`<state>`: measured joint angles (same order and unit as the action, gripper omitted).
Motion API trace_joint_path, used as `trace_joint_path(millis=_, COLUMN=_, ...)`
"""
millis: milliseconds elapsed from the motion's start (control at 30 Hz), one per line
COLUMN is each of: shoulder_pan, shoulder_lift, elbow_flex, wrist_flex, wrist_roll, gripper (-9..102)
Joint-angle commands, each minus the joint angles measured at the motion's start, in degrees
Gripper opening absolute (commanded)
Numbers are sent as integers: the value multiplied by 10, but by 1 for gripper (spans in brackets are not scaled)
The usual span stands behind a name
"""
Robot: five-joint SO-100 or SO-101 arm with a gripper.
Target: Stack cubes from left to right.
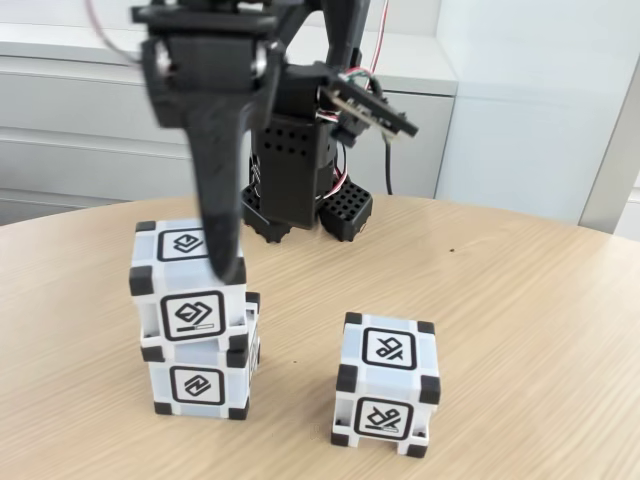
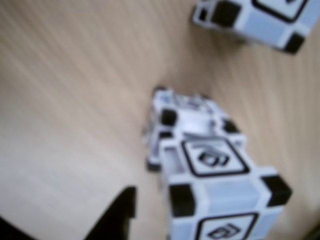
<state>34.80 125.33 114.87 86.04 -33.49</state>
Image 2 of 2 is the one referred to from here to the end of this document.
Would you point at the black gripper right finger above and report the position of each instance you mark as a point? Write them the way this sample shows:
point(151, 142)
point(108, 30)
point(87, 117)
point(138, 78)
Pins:
point(117, 217)

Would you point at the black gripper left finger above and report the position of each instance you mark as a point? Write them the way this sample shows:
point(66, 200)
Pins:
point(10, 231)

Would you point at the white cube with layered symbol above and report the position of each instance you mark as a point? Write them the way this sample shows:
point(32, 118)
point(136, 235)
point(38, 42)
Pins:
point(225, 195)

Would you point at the white cube with crossed symbol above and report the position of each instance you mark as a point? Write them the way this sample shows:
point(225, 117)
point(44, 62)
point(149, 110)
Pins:
point(262, 22)

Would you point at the white cube with zigzag symbol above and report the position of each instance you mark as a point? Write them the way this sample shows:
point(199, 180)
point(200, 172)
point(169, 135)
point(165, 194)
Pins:
point(190, 120)

